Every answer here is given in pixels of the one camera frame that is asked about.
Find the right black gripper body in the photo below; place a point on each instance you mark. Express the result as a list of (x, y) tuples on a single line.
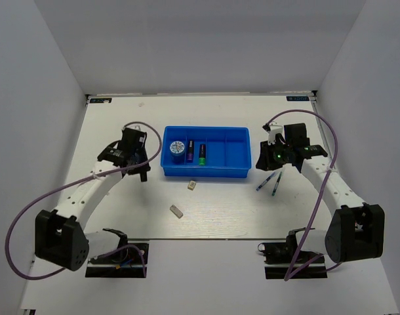
[(275, 155)]

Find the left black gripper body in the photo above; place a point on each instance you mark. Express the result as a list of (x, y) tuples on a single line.
[(140, 168)]

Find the blue pen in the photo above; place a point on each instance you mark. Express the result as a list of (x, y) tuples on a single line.
[(261, 185)]

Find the yellow cap black highlighter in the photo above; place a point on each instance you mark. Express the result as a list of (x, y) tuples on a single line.
[(143, 177)]

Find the green pen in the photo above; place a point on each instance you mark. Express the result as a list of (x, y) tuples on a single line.
[(277, 184)]

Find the blue round tape container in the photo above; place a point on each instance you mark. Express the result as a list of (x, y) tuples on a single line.
[(177, 150)]

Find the purple cap highlighter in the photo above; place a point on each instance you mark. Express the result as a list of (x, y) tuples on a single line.
[(190, 151)]

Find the grey eraser block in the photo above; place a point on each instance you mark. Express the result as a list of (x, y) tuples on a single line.
[(176, 211)]

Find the green cap black highlighter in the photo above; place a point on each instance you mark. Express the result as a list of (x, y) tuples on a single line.
[(202, 155)]

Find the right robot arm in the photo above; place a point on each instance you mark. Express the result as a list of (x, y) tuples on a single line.
[(356, 230)]

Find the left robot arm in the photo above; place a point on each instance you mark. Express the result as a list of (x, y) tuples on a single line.
[(59, 234)]

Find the blue divided plastic bin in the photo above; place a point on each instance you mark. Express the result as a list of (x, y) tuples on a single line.
[(228, 151)]

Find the right corner label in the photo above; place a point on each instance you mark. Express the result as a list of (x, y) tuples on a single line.
[(297, 98)]

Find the corner label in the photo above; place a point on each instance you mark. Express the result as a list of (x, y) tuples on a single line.
[(297, 98), (100, 100)]

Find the left corner label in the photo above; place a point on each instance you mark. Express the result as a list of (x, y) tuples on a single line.
[(100, 100)]

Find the beige eraser block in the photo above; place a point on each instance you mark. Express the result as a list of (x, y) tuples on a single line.
[(191, 185)]

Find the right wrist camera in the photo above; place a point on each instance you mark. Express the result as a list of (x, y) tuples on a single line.
[(272, 129)]

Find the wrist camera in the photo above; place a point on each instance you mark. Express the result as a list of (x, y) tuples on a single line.
[(133, 125), (272, 129)]

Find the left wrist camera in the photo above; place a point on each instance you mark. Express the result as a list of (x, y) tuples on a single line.
[(133, 125)]

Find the metal table edge rail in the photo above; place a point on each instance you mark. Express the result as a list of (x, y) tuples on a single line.
[(334, 157)]

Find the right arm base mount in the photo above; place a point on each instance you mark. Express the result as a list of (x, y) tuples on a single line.
[(277, 260)]

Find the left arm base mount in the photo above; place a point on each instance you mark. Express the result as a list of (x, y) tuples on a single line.
[(125, 264)]

